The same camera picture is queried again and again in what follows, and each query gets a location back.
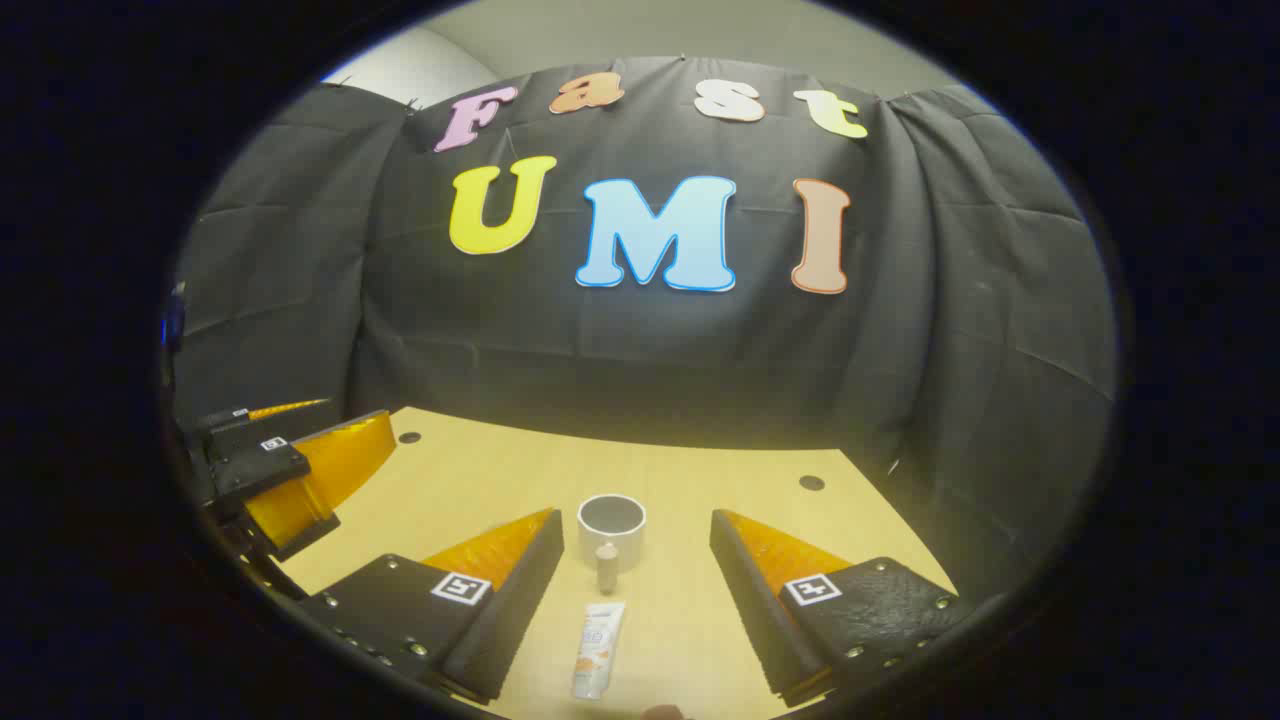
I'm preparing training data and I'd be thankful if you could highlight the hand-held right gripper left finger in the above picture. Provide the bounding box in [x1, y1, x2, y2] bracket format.
[300, 507, 565, 704]

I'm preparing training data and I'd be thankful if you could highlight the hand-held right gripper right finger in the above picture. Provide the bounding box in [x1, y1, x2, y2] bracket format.
[709, 508, 966, 708]

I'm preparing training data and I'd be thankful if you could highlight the white toothpaste tube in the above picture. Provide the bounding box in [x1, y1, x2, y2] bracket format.
[570, 601, 627, 701]

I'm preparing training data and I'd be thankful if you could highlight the white cup with wooden handle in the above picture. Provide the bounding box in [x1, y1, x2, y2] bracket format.
[577, 494, 647, 596]

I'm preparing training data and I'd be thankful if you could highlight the light wooden desktop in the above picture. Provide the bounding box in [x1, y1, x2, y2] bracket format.
[275, 405, 961, 720]

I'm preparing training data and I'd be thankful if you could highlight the black backdrop cloth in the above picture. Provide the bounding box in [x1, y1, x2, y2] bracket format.
[165, 57, 1118, 601]

